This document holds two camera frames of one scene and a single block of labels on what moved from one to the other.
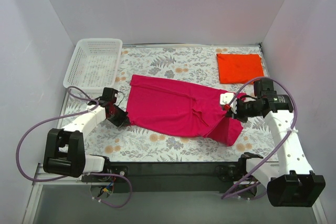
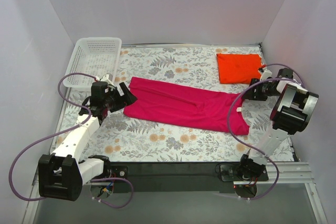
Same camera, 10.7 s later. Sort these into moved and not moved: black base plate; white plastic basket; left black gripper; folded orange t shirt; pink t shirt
Moved: left black gripper; pink t shirt
Not moved: folded orange t shirt; black base plate; white plastic basket
